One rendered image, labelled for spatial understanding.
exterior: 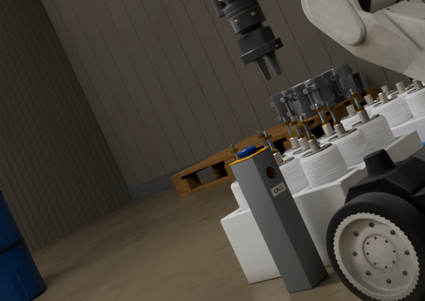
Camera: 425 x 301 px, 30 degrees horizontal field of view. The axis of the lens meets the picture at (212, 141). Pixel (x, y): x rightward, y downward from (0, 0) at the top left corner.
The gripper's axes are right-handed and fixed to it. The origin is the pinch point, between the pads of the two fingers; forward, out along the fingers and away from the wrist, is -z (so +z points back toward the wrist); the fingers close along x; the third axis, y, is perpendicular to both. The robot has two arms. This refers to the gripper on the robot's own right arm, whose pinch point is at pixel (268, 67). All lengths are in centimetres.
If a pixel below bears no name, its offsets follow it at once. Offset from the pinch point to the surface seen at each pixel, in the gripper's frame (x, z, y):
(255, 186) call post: -7.9, -22.9, 32.6
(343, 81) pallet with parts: 155, -20, -274
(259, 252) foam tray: 11.8, -40.5, 19.2
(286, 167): -3.5, -23.7, 14.8
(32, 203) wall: 476, -8, -241
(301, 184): -4.3, -28.8, 13.2
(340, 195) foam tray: -18.0, -32.8, 19.9
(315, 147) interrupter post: -12.3, -21.7, 12.8
